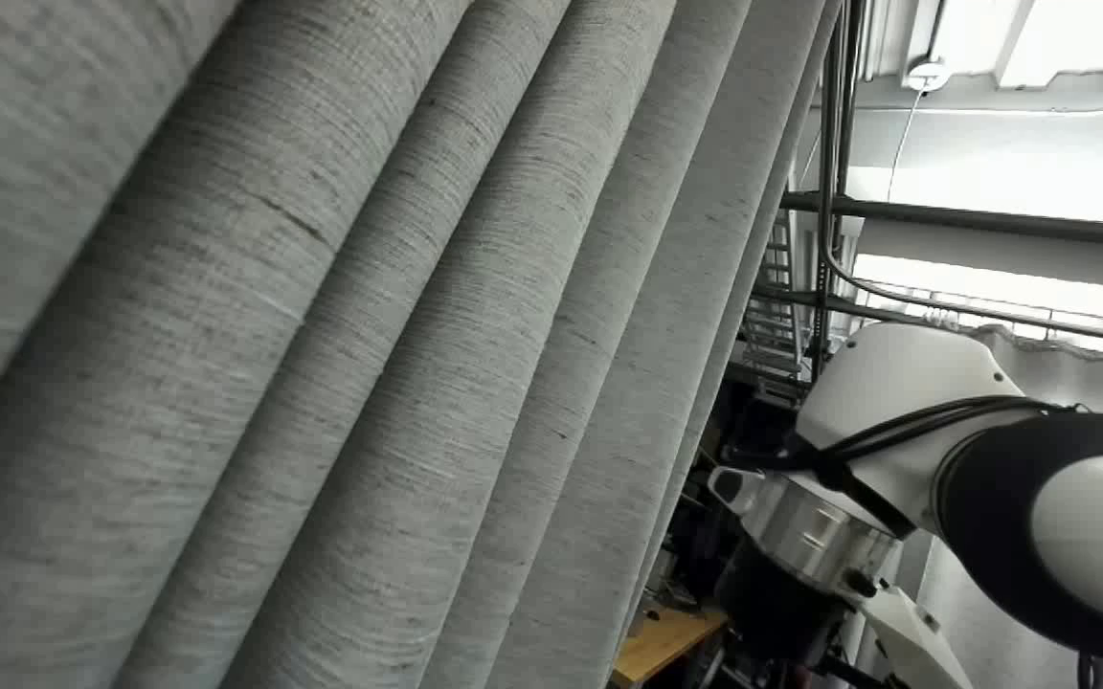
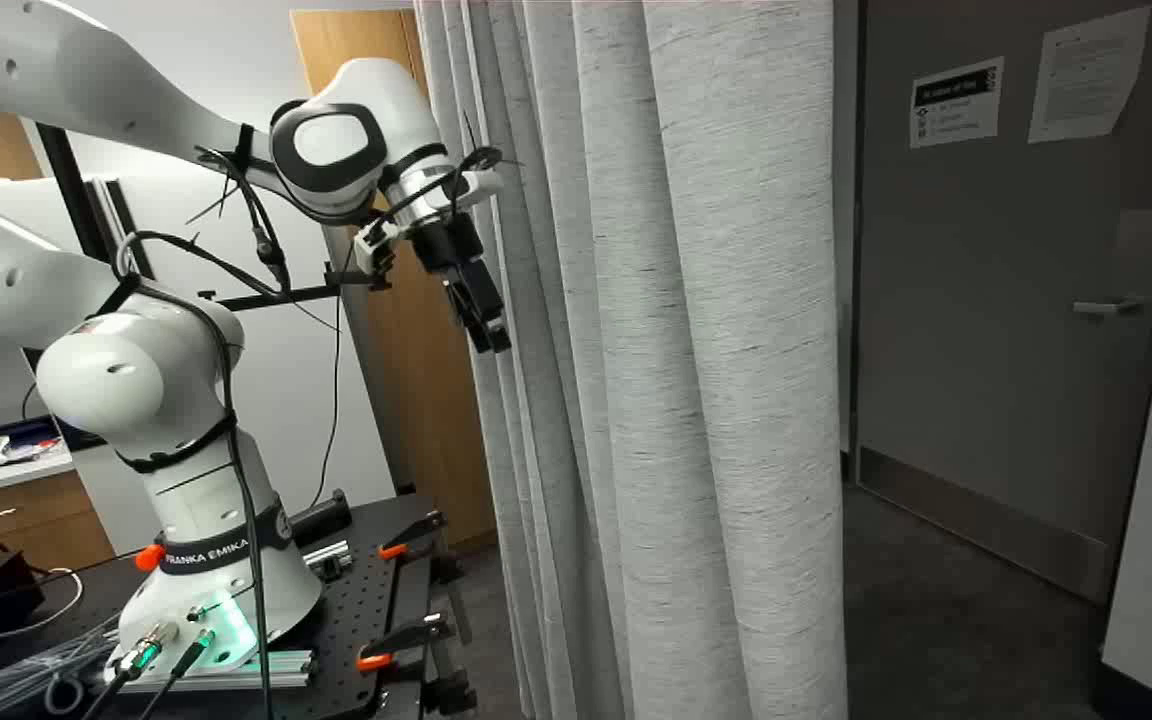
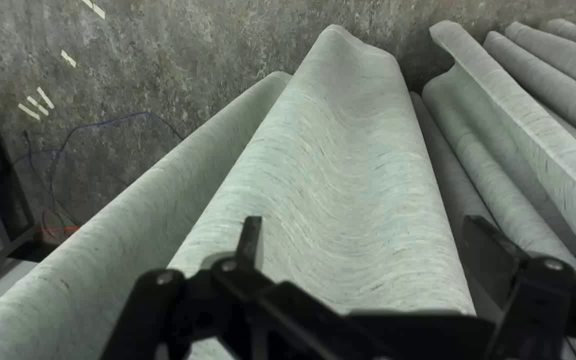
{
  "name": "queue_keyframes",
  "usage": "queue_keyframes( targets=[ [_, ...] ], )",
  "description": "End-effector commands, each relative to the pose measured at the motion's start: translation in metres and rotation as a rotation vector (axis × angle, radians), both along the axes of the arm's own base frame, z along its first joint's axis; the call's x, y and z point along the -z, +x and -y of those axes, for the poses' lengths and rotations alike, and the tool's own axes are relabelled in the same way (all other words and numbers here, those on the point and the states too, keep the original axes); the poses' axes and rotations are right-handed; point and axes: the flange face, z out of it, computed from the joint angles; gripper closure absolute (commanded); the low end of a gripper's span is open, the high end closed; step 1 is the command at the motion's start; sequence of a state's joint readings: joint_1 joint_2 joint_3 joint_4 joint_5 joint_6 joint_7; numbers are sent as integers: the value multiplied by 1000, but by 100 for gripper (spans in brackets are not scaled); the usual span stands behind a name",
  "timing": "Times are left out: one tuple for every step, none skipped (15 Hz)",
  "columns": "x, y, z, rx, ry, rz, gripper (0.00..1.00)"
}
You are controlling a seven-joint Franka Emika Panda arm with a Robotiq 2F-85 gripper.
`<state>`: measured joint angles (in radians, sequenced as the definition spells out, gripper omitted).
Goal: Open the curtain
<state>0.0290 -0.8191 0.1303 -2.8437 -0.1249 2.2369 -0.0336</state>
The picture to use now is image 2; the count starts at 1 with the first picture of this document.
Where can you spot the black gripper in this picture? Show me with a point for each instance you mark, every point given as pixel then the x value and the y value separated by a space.
pixel 448 247

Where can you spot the grey-white fabric curtain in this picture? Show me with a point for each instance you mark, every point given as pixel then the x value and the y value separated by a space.
pixel 683 373

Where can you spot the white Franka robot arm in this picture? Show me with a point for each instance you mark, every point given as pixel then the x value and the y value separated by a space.
pixel 138 373

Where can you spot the wooden door panel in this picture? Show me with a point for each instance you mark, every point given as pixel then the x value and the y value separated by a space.
pixel 422 373

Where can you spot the orange knob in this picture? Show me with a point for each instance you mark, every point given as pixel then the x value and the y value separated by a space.
pixel 151 556

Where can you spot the wooden cabinet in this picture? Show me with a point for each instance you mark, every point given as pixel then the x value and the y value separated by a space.
pixel 20 523

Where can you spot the paper sign with black header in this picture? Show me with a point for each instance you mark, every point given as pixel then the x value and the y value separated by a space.
pixel 959 103

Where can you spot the grey door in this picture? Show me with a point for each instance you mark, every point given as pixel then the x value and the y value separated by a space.
pixel 1002 265

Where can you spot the black box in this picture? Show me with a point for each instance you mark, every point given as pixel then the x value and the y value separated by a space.
pixel 3 587

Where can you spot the plain white paper sheet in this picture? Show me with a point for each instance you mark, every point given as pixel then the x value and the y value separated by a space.
pixel 1087 74

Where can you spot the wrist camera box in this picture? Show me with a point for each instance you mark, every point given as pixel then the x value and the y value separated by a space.
pixel 381 247

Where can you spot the black metal frame post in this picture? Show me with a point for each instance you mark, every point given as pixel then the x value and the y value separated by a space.
pixel 78 202

